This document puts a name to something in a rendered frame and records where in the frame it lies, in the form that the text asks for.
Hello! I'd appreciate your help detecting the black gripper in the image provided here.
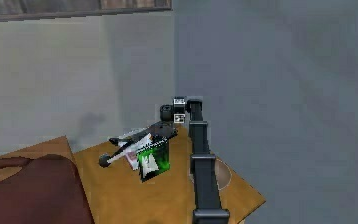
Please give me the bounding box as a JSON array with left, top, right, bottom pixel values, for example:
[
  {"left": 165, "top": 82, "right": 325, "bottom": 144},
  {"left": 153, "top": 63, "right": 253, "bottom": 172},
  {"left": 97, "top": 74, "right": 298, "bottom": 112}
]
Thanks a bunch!
[{"left": 98, "top": 104, "right": 180, "bottom": 169}]

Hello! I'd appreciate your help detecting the pink white booklet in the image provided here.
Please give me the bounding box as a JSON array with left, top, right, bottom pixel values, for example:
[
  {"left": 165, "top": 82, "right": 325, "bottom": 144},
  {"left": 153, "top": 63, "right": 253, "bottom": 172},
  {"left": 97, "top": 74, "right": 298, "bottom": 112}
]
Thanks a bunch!
[{"left": 124, "top": 149, "right": 142, "bottom": 172}]

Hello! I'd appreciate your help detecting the brown wooden table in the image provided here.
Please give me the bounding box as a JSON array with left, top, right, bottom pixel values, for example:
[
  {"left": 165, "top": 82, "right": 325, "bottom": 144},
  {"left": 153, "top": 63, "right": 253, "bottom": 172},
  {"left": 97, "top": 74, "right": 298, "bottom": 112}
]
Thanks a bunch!
[{"left": 72, "top": 124, "right": 267, "bottom": 224}]

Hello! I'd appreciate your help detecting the tan round plate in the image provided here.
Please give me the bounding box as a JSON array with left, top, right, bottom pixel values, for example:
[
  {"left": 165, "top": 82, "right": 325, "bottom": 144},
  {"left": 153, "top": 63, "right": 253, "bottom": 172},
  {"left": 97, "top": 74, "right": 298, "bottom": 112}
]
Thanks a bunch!
[{"left": 187, "top": 156, "right": 233, "bottom": 192}]

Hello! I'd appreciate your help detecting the dark red bag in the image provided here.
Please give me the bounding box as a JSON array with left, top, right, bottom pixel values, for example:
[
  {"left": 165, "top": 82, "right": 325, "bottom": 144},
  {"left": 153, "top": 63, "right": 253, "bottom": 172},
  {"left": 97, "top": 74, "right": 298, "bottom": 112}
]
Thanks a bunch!
[{"left": 0, "top": 153, "right": 96, "bottom": 224}]

